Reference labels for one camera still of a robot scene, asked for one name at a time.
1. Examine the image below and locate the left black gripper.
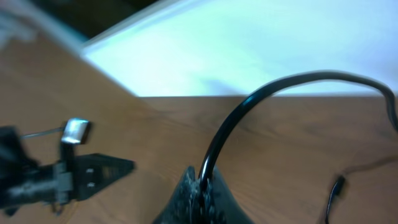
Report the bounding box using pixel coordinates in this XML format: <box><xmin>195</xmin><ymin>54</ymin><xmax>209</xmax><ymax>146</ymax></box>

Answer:
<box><xmin>6</xmin><ymin>153</ymin><xmax>136</xmax><ymax>215</ymax></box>

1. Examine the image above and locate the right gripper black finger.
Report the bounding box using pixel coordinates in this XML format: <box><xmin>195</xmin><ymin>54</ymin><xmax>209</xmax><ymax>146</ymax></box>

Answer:
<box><xmin>152</xmin><ymin>166</ymin><xmax>202</xmax><ymax>224</ymax></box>

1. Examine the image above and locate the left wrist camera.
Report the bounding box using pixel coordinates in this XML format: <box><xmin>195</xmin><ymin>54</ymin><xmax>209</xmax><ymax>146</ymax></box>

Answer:
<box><xmin>61</xmin><ymin>118</ymin><xmax>91</xmax><ymax>145</ymax></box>

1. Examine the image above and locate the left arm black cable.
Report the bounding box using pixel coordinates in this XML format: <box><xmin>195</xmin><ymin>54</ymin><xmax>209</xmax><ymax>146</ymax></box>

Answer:
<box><xmin>20</xmin><ymin>126</ymin><xmax>66</xmax><ymax>139</ymax></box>

